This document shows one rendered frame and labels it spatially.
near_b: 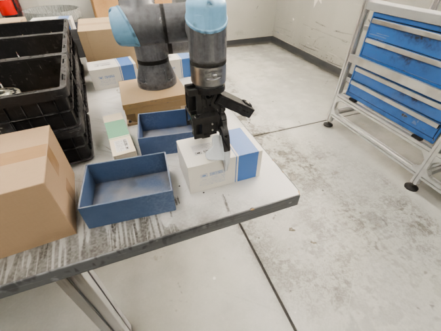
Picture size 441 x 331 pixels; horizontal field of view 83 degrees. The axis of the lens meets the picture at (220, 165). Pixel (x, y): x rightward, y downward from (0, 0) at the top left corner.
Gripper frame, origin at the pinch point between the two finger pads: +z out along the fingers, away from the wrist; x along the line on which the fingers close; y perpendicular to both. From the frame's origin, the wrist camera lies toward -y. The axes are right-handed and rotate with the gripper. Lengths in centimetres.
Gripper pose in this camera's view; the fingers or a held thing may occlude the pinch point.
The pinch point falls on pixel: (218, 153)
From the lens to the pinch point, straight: 67.8
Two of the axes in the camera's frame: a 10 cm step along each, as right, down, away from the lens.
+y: -9.4, 2.3, -2.6
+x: 3.5, 6.2, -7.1
